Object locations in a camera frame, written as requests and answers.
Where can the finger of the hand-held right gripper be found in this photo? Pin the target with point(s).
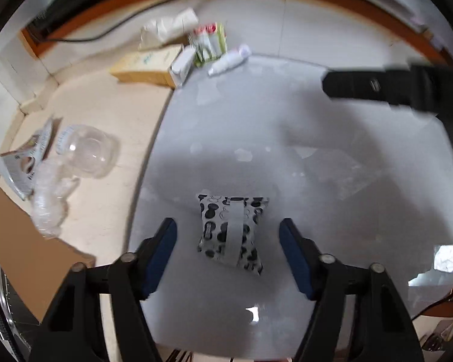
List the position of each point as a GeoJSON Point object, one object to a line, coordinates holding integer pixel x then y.
{"type": "Point", "coordinates": [362, 85]}

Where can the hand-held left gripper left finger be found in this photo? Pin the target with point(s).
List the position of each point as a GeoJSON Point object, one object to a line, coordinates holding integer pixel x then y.
{"type": "Point", "coordinates": [160, 256]}

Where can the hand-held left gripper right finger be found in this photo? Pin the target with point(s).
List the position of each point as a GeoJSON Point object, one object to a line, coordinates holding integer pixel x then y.
{"type": "Point", "coordinates": [296, 260]}

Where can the black spotted wipes pack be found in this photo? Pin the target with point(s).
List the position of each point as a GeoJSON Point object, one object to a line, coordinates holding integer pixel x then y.
{"type": "Point", "coordinates": [211, 215]}

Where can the clear plastic bag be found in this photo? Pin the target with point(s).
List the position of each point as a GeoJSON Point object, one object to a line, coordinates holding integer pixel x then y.
{"type": "Point", "coordinates": [49, 203]}

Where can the silver foil printed packet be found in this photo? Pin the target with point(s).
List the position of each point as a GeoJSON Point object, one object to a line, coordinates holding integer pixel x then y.
{"type": "Point", "coordinates": [22, 173]}

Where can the clear plastic container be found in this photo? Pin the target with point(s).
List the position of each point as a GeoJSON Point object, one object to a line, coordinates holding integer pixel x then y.
{"type": "Point", "coordinates": [90, 154]}

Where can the brown cardboard sheet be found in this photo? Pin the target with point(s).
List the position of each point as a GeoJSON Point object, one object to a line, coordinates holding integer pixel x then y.
{"type": "Point", "coordinates": [26, 260]}

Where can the small white bottle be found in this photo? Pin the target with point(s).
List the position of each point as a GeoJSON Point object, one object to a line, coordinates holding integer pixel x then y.
{"type": "Point", "coordinates": [228, 61]}

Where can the red white green packet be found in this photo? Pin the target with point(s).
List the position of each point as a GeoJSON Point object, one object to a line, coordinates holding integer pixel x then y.
{"type": "Point", "coordinates": [207, 41]}

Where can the steel sink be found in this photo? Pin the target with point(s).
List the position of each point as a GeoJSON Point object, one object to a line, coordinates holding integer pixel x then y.
{"type": "Point", "coordinates": [3, 324]}

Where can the small white box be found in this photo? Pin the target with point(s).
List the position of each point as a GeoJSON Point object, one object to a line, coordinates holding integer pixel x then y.
{"type": "Point", "coordinates": [183, 66]}

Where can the pale yellow box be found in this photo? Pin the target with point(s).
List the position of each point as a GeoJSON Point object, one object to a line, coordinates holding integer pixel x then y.
{"type": "Point", "coordinates": [147, 66]}

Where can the white crumpled bag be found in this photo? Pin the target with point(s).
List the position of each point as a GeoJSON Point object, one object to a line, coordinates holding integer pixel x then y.
{"type": "Point", "coordinates": [166, 28]}

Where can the orange wooden window frame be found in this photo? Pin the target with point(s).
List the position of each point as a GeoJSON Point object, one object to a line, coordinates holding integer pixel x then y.
{"type": "Point", "coordinates": [362, 9]}

